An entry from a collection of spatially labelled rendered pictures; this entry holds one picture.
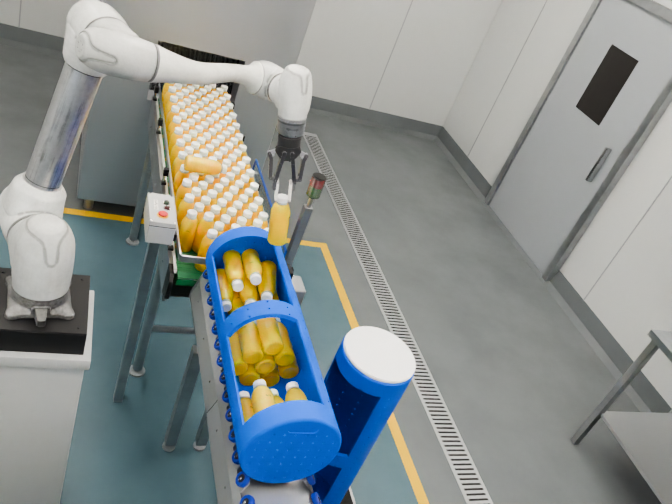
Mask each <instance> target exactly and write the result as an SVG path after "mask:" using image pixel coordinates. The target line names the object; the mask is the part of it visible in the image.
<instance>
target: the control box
mask: <svg viewBox="0 0 672 504"><path fill-rule="evenodd" d="M165 200H168V201H169V204H168V205H169V206H170V209H169V210H167V209H165V208H164V206H165V205H167V204H164V201H165ZM155 203H157V204H155ZM156 206H157V209H155V208H156ZM161 210H163V211H166V212H167V213H168V216H166V217H162V216H160V215H159V214H158V212H159V211H161ZM176 226H177V222H176V213H175V205H174V197H173V196H170V195H163V194H157V193H150V192H148V194H147V199H146V203H145V208H144V230H145V242H148V243H156V244H165V245H172V242H173V238H174V234H175V230H176Z"/></svg>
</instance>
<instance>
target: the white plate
mask: <svg viewBox="0 0 672 504"><path fill-rule="evenodd" d="M343 345H344V351H345V354H346V356H347V358H348V359H349V361H350V362H351V363H352V364H353V365H354V367H356V368H357V369H358V370H359V371H360V372H362V373H363V374H365V375H366V376H368V377H370V378H372V379H374V380H377V381H380V382H384V383H392V384H395V383H402V382H405V381H407V380H408V379H410V378H411V377H412V375H413V374H414V372H415V369H416V362H415V358H414V356H413V354H412V352H411V350H410V349H409V347H408V346H407V345H406V344H405V343H404V342H403V341H402V340H401V339H399V338H398V337H397V336H395V335H394V334H392V333H390V332H388V331H386V330H383V329H380V328H377V327H371V326H362V327H357V328H354V329H352V330H350V331H349V332H348V333H347V335H346V336H345V339H344V344H343Z"/></svg>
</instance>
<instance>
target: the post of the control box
mask: <svg viewBox="0 0 672 504"><path fill-rule="evenodd" d="M159 245H160V244H156V243H148V245H147V249H146V254H145V258H144V263H143V267H142V272H141V276H140V280H139V285H138V289H137V294H136V298H135V303H134V307H133V311H132V316H131V320H130V325H129V329H128V334H127V338H126V342H125V347H124V351H123V356H122V360H121V365H120V369H119V373H118V378H117V382H116V387H115V391H114V395H113V402H122V401H123V397H124V392H125V388H126V384H127V380H128V376H129V371H130V367H131V363H132V359H133V355H134V350H135V346H136V342H137V338H138V334H139V329H140V325H141V321H142V317H143V313H144V308H145V304H146V300H147V296H148V292H149V287H150V283H151V279H152V275H153V271H154V266H155V262H156V258H157V254H158V250H159Z"/></svg>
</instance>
